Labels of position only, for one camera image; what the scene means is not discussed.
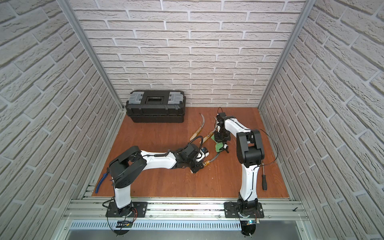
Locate wooden handle sickle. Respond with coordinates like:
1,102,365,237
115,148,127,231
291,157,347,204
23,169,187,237
203,129,216,144
191,153,220,174
190,113,205,142

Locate black plastic toolbox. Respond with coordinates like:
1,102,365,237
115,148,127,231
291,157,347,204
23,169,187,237
125,90,186,123

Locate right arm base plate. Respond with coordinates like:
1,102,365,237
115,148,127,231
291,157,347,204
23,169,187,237
224,201,265,219

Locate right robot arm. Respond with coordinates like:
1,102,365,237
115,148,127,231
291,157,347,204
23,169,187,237
214,112,265,211

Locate blue handled pliers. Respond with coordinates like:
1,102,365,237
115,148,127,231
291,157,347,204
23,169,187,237
94,172,109,194

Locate black handled screwdriver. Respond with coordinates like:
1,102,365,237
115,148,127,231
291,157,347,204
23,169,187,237
262,165,268,191

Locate aluminium front rail frame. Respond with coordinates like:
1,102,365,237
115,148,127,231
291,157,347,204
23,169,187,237
52,197,315,240

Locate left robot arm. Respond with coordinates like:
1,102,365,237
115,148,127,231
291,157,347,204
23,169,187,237
109,143,209,210

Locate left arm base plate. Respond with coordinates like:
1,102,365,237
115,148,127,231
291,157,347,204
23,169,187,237
106,201,148,218

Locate green rag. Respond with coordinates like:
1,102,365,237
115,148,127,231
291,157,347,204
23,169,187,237
211,135,228,153

